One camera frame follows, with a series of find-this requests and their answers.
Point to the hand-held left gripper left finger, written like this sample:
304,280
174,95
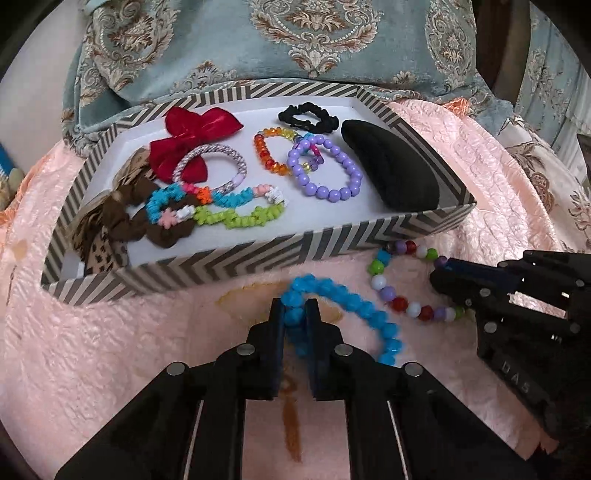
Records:
277,332

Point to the cream floral cloth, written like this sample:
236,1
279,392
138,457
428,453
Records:
545,184

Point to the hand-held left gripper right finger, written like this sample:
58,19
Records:
314,341

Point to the leopard print bow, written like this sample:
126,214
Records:
99,258

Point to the black foam pad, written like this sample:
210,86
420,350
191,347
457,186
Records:
392,166

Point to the red satin bow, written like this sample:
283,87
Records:
198,127

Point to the blue damask cloth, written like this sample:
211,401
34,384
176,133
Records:
277,37

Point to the brown scrunchie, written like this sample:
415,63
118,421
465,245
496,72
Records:
161,235

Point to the striped cardboard box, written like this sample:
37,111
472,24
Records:
207,272

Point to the pink quilted blanket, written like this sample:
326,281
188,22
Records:
115,350

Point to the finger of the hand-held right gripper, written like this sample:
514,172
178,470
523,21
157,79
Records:
461,288
480,273

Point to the black scrunchie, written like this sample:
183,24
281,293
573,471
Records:
295,110

